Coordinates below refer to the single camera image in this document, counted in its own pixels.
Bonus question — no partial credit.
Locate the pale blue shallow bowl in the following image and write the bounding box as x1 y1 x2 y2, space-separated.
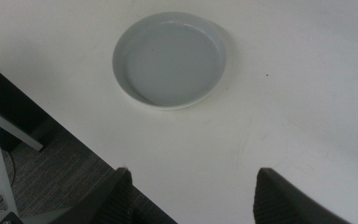
112 11 227 108

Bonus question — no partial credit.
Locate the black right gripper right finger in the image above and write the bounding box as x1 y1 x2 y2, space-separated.
252 167 351 224

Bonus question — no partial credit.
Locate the white shallow bowl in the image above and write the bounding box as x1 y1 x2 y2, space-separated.
116 83 220 110

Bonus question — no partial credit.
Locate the thin black cable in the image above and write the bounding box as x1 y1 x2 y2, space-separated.
1 149 17 187

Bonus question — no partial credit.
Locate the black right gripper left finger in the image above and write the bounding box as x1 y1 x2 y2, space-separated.
50 167 134 224

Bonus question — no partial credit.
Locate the grey metal bar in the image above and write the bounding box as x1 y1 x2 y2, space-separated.
0 109 45 152

